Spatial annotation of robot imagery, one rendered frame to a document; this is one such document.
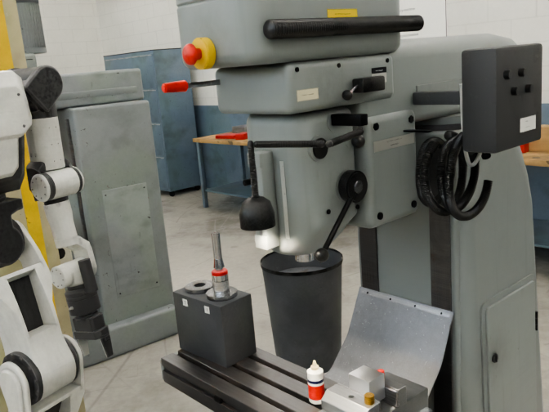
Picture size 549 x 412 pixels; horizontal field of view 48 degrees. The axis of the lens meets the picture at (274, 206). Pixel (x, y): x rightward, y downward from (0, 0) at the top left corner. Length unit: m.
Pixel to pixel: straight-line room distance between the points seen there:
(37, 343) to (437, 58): 1.22
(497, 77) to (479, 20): 4.64
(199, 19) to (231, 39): 0.10
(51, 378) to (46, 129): 0.66
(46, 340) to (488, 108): 1.19
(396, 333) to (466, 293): 0.23
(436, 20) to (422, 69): 4.62
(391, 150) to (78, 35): 9.85
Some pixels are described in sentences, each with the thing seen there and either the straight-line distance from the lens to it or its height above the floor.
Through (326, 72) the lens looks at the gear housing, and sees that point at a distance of 1.28.
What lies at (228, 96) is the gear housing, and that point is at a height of 1.67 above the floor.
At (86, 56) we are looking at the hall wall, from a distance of 11.11.
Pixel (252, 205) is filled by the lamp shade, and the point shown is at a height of 1.46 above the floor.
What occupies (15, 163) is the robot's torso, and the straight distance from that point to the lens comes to 1.67.
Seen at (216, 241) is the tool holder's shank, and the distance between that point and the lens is 1.75.
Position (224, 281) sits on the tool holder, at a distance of 1.78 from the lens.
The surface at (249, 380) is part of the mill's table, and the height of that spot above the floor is 0.90.
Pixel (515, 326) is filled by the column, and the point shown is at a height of 0.95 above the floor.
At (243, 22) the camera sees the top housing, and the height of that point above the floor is 1.81.
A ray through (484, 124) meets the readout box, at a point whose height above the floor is 1.57.
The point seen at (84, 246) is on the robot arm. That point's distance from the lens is 1.87.
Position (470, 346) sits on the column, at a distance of 1.76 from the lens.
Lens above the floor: 1.74
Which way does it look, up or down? 13 degrees down
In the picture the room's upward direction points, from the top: 5 degrees counter-clockwise
